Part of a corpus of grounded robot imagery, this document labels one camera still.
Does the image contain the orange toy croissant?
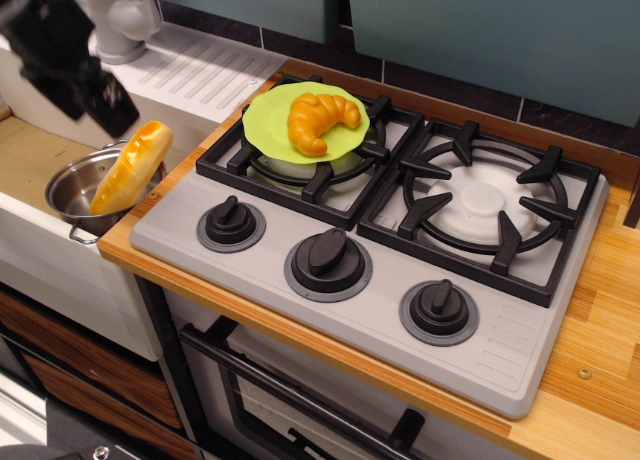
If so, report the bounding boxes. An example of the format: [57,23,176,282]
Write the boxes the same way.
[287,93,361,157]

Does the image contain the black middle stove knob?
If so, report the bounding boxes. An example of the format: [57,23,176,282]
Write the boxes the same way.
[284,227,373,303]

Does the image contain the yellow toy bread loaf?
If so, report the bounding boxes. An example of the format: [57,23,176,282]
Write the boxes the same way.
[89,120,173,216]

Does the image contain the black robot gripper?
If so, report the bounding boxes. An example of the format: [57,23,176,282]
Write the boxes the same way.
[14,9,140,138]

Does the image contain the black right burner grate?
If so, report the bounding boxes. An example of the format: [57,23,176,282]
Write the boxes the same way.
[358,120,607,308]

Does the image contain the grey toy faucet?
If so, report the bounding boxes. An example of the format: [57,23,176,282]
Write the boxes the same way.
[86,0,162,65]

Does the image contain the black left burner grate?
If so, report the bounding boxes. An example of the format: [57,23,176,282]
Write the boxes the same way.
[196,75,425,229]

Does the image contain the wooden drawer fronts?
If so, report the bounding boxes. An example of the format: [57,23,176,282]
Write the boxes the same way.
[1,285,197,459]

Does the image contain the black stove knob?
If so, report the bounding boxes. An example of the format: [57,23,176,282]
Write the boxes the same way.
[399,279,480,347]
[196,195,266,254]
[284,227,373,303]

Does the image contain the black right stove knob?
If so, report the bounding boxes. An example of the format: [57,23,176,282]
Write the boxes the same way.
[399,279,480,347]

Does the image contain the white right burner cap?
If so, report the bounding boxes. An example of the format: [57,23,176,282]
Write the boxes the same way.
[414,163,537,245]

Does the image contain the light green plastic plate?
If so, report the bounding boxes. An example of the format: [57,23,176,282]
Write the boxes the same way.
[242,81,370,164]

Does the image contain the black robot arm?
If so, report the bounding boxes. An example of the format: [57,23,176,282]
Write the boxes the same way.
[1,0,139,138]

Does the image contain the black oven door handle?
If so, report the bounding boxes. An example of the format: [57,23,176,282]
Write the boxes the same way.
[180,324,425,459]

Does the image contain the white toy sink unit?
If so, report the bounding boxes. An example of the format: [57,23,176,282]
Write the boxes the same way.
[1,24,284,361]

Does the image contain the small stainless steel pot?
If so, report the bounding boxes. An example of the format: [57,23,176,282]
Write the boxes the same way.
[45,140,167,245]

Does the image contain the black burner grate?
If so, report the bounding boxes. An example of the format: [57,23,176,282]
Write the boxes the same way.
[358,120,607,308]
[196,75,425,229]

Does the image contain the grey toy stove top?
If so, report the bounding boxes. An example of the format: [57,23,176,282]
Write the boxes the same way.
[128,74,611,421]

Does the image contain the black left stove knob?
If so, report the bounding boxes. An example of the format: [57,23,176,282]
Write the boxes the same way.
[196,195,266,254]

